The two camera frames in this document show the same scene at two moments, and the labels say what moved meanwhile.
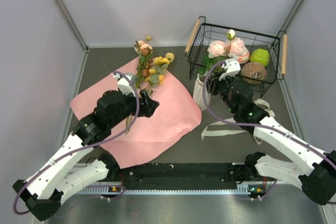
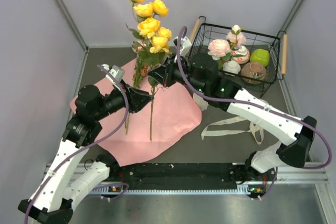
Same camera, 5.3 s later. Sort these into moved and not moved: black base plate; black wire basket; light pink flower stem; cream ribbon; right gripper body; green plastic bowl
Moved: right gripper body; light pink flower stem
Not moved: cream ribbon; black base plate; black wire basket; green plastic bowl
